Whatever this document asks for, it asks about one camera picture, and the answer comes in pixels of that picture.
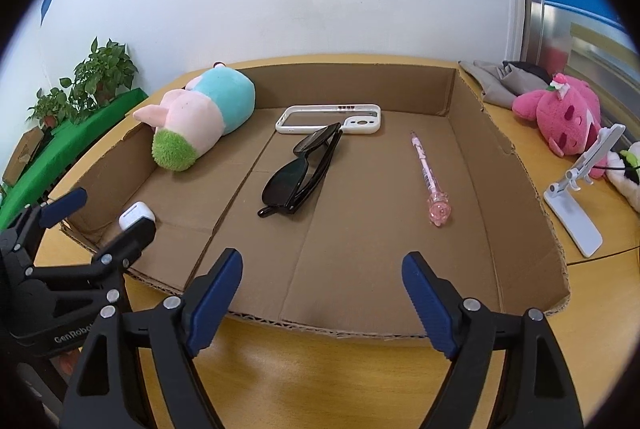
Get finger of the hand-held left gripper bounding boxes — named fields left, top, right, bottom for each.
left=0, top=188, right=89, bottom=280
left=22, top=218, right=157, bottom=311

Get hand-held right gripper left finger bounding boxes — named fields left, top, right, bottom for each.
left=62, top=248, right=244, bottom=429

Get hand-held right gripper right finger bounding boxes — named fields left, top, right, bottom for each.
left=401, top=251, right=585, bottom=429

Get white earbuds case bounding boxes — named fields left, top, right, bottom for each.
left=118, top=203, right=157, bottom=232

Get torn brown cardboard box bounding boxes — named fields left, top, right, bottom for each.
left=47, top=61, right=572, bottom=339

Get pink pen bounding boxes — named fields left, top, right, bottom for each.
left=410, top=132, right=452, bottom=227

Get black sunglasses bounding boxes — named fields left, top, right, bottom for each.
left=257, top=122, right=345, bottom=217

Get pink and blue plush pig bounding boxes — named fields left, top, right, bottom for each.
left=132, top=63, right=257, bottom=172

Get white phone case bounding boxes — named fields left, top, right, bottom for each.
left=275, top=104, right=383, bottom=136

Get small brown cardboard box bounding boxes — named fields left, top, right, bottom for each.
left=2, top=126, right=46, bottom=187

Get green cloth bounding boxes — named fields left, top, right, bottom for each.
left=0, top=89, right=151, bottom=230

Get small green potted plant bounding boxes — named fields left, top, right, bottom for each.
left=27, top=88, right=76, bottom=130

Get tall green potted plant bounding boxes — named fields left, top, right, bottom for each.
left=60, top=36, right=140, bottom=107

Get white phone stand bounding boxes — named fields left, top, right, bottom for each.
left=543, top=124, right=627, bottom=259

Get pink plush toy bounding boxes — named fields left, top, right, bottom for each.
left=511, top=73, right=603, bottom=158

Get grey cloth bag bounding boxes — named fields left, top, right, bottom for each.
left=459, top=59, right=556, bottom=110

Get white plush toy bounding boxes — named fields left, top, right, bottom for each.
left=602, top=141, right=640, bottom=202

